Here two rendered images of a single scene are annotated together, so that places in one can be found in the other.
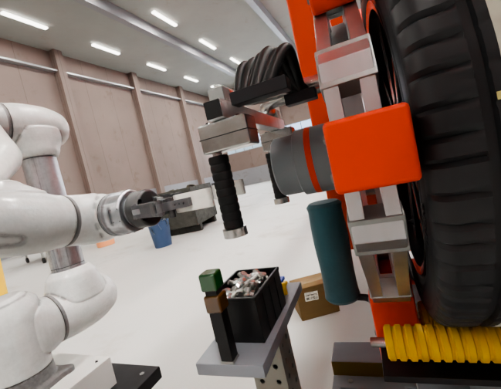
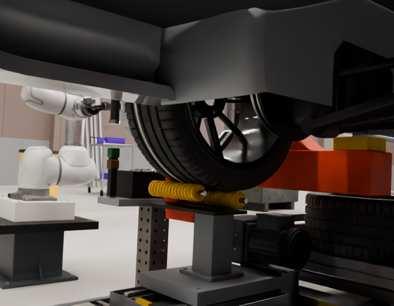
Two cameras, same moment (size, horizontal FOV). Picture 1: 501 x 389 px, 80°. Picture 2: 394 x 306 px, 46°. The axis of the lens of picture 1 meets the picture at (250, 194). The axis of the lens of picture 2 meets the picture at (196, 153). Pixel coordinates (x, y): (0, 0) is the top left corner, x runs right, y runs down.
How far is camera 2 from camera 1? 1.43 m
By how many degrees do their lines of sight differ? 27
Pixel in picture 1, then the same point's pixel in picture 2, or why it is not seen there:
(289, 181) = not seen: hidden behind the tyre
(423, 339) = (159, 183)
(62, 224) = (57, 102)
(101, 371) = (67, 206)
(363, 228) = (123, 116)
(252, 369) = (115, 201)
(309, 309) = not seen: hidden behind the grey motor
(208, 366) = (101, 198)
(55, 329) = (54, 172)
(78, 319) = (67, 174)
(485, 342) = (173, 186)
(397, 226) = not seen: hidden behind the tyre
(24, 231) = (43, 99)
